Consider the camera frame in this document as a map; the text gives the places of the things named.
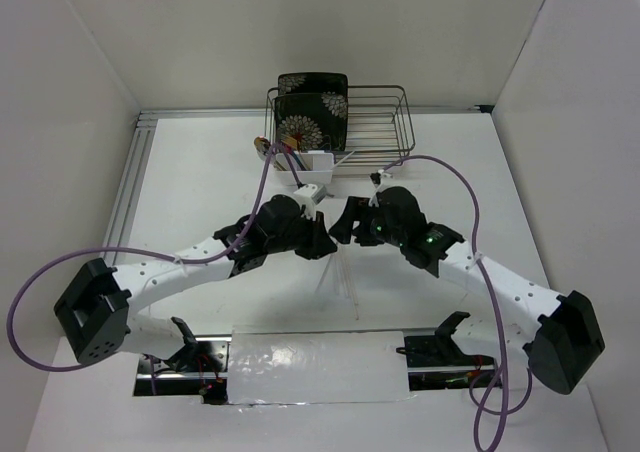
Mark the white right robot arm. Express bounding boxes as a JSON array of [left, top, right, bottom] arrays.
[[329, 186, 605, 395]]

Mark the iridescent blue fork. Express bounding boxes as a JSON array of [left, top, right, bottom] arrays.
[[287, 147, 307, 171]]

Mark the black floral plate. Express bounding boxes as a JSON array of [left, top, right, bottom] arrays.
[[277, 72, 348, 96], [274, 93, 348, 152]]

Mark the black floral plate front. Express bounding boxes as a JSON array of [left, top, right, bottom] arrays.
[[274, 93, 348, 152]]

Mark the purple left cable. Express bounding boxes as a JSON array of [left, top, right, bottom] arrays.
[[10, 141, 321, 373]]

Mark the white plastic utensil caddy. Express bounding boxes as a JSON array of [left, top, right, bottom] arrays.
[[273, 151, 334, 186]]

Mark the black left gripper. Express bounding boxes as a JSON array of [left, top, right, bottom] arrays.
[[266, 207, 337, 260]]

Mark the black floral plate rear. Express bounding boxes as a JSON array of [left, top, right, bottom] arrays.
[[277, 72, 348, 96]]

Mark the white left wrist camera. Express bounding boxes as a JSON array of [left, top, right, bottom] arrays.
[[293, 184, 331, 220]]

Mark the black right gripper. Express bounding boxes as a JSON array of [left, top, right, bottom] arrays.
[[328, 195, 406, 247]]

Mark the wire dish rack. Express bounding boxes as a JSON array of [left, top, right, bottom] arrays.
[[265, 80, 415, 173]]

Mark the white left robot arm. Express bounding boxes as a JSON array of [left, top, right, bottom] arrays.
[[54, 195, 337, 371]]

